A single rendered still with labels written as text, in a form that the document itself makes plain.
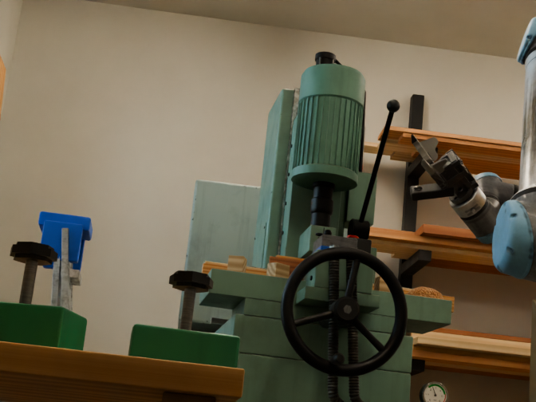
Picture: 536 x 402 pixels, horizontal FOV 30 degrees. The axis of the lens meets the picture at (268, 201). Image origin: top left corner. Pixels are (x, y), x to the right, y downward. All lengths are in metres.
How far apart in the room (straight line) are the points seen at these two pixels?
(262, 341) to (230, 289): 0.14
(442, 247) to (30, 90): 2.18
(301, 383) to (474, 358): 2.22
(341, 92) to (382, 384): 0.76
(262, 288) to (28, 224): 2.74
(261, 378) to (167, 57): 3.09
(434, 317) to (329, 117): 0.58
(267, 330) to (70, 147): 2.86
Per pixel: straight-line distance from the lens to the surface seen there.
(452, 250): 4.67
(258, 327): 2.37
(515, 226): 2.00
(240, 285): 2.38
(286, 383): 2.37
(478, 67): 5.46
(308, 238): 2.57
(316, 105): 2.64
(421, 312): 2.48
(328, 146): 2.60
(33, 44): 5.29
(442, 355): 4.49
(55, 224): 3.16
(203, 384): 0.84
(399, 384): 2.44
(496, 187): 2.87
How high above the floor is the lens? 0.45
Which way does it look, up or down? 15 degrees up
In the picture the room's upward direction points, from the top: 6 degrees clockwise
